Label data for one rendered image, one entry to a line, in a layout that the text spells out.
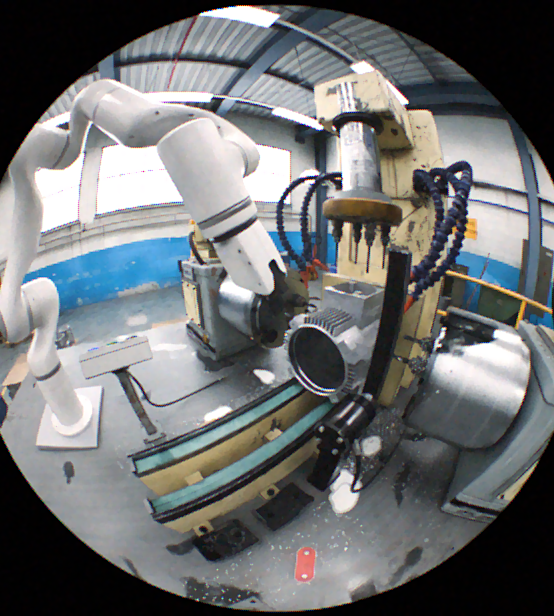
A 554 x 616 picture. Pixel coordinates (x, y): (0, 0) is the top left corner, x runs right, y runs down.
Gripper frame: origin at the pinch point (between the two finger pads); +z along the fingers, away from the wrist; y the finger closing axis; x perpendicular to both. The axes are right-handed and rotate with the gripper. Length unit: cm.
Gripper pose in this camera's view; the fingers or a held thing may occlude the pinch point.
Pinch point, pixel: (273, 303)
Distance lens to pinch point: 37.2
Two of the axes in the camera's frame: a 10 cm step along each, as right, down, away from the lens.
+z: 3.7, 6.9, 6.2
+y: 6.7, 2.6, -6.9
